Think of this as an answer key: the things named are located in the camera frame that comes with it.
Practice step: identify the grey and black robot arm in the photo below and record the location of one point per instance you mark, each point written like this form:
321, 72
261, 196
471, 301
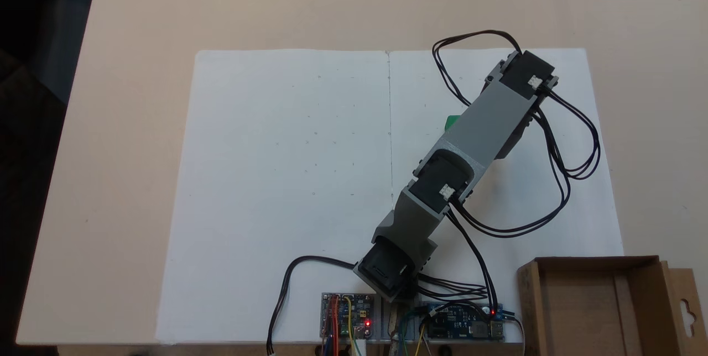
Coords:
492, 118

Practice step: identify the blue circuit board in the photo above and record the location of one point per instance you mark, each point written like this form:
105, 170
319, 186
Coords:
459, 325

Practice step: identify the grey ridged moving gripper jaw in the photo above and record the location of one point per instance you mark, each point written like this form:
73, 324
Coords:
517, 140

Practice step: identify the green die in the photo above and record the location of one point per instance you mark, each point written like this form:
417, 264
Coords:
452, 121

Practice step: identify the brown cardboard box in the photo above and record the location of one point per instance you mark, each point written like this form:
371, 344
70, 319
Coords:
586, 306

